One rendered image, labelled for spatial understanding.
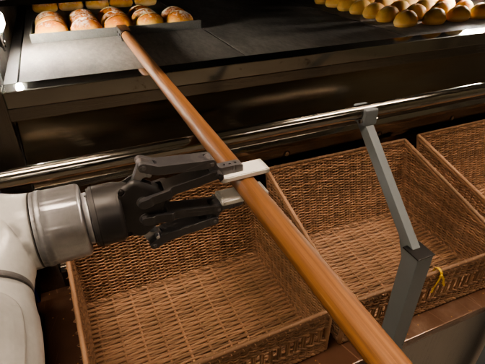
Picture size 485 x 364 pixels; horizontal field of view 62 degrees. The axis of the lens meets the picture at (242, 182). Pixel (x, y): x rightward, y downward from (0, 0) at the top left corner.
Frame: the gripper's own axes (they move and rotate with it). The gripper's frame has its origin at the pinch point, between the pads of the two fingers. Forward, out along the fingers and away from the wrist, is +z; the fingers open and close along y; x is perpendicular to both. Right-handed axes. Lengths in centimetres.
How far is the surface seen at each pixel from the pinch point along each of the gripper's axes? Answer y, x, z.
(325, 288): -1.0, 21.8, -0.8
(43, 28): -3, -102, -23
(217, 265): 60, -45, 11
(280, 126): 2.2, -18.5, 15.9
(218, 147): -1.4, -8.3, -0.4
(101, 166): 3.3, -18.3, -17.2
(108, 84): 2, -56, -11
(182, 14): -3, -102, 22
